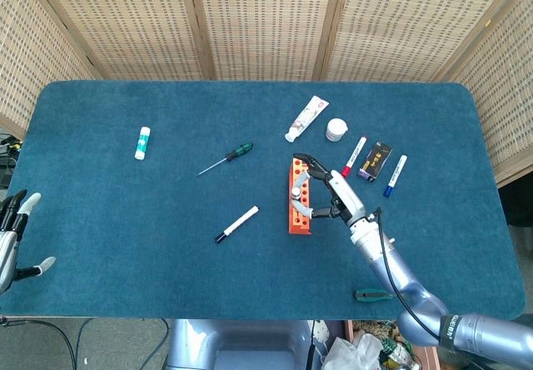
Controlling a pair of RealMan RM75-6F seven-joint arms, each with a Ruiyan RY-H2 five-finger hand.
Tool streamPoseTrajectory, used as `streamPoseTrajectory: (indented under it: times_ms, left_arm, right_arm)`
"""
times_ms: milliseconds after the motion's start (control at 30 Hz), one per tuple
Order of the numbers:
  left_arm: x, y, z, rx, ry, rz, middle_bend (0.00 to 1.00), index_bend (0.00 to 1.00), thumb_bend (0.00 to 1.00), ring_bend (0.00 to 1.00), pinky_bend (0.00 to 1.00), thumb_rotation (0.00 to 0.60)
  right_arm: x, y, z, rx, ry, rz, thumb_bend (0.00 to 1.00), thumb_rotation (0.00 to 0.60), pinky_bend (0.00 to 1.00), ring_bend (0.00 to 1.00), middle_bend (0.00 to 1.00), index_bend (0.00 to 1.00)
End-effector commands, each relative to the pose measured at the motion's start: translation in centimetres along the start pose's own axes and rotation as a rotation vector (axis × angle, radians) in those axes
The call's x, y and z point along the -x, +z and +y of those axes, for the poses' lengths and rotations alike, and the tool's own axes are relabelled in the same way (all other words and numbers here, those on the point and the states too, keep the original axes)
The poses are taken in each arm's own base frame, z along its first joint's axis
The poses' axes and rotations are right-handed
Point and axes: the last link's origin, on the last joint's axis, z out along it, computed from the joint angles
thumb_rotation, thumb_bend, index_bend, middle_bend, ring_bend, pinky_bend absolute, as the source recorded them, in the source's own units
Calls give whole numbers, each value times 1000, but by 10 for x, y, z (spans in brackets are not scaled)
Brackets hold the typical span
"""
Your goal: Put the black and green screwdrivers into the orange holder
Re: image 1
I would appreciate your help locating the red capped whiteboard marker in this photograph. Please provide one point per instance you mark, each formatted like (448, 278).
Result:
(356, 153)

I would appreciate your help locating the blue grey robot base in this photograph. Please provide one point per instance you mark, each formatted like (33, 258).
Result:
(233, 345)

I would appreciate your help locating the blue capped whiteboard marker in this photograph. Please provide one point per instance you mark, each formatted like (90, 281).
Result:
(395, 176)

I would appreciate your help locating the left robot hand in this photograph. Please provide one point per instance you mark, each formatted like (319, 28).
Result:
(5, 253)

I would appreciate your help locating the white cream tube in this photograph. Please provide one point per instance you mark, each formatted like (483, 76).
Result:
(308, 116)

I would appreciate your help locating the white green glue stick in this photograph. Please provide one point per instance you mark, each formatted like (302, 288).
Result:
(142, 143)

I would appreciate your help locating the blue felt table mat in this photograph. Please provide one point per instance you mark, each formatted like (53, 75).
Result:
(125, 220)

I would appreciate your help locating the black metal precision screwdriver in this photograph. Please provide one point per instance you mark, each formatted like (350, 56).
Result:
(296, 193)

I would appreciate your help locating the white round jar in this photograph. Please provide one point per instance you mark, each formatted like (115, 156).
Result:
(335, 129)

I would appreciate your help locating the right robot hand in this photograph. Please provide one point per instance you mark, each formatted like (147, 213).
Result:
(347, 195)

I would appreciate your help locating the white plastic bag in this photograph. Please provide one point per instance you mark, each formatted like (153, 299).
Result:
(354, 351)

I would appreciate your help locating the orange tool holder block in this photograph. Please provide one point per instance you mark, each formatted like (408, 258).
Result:
(297, 220)

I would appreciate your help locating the pink bin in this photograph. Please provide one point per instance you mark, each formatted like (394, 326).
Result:
(416, 357)

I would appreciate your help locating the black purple small box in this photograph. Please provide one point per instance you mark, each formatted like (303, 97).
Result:
(375, 161)

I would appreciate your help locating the black capped whiteboard marker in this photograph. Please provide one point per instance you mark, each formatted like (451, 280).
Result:
(239, 223)

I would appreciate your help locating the woven wooden folding screen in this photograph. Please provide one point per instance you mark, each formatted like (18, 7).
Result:
(266, 20)

